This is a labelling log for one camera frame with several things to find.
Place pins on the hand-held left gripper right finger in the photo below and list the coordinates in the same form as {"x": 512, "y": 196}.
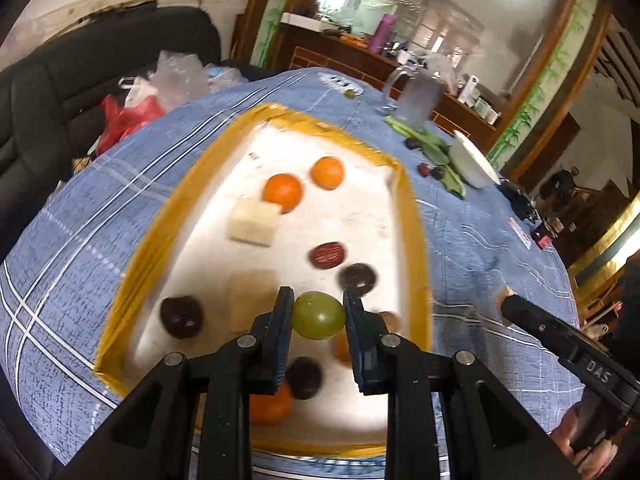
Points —
{"x": 362, "y": 355}

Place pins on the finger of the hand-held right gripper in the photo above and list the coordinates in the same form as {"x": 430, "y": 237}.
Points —
{"x": 540, "y": 322}

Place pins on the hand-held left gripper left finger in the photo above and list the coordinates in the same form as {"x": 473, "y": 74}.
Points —
{"x": 282, "y": 340}

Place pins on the green grape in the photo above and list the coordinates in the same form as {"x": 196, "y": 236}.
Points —
{"x": 317, "y": 315}

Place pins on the orange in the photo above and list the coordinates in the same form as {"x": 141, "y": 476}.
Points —
{"x": 272, "y": 405}
{"x": 328, "y": 172}
{"x": 283, "y": 191}

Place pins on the red date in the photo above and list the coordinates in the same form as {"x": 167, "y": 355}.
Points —
{"x": 326, "y": 255}

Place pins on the pale cheese cube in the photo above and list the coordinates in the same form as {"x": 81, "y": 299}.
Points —
{"x": 252, "y": 222}

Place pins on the yellow-edged white foam box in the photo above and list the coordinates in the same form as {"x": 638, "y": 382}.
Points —
{"x": 350, "y": 220}

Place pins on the person's right hand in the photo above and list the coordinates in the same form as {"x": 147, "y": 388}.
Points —
{"x": 562, "y": 430}

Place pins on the dark plum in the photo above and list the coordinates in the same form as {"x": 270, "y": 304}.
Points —
{"x": 181, "y": 316}
{"x": 357, "y": 275}
{"x": 303, "y": 377}

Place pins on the small red black box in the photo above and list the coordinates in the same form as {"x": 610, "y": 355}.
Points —
{"x": 544, "y": 240}

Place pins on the blue plaid tablecloth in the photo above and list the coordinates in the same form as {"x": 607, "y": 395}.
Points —
{"x": 475, "y": 260}

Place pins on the white paper card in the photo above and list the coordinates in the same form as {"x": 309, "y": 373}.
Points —
{"x": 520, "y": 232}

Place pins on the white bowl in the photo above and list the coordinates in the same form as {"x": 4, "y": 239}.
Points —
{"x": 470, "y": 160}

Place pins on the green vegetable leaves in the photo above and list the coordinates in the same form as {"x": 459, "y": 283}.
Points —
{"x": 450, "y": 170}

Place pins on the dark red cherry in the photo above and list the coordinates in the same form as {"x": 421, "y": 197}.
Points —
{"x": 424, "y": 169}
{"x": 437, "y": 173}
{"x": 412, "y": 143}

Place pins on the green vegetable pod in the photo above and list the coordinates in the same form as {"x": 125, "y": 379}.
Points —
{"x": 405, "y": 127}

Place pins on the clear glass pitcher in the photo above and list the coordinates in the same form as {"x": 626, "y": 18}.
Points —
{"x": 420, "y": 102}

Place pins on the glass dish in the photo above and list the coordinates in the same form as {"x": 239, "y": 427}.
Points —
{"x": 332, "y": 80}

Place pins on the red plastic bag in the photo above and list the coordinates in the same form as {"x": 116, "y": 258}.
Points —
{"x": 120, "y": 122}

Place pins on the clear plastic bag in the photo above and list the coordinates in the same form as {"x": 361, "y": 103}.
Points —
{"x": 177, "y": 77}

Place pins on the wooden counter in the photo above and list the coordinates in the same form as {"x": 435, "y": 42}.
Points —
{"x": 340, "y": 57}

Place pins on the flat white box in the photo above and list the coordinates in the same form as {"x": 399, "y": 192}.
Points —
{"x": 307, "y": 20}

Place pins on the purple bottle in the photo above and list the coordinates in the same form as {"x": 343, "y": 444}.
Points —
{"x": 382, "y": 32}

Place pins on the wood-framed glass partition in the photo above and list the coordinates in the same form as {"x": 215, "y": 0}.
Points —
{"x": 450, "y": 5}

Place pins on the black sofa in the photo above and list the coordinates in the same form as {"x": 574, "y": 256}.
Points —
{"x": 50, "y": 90}

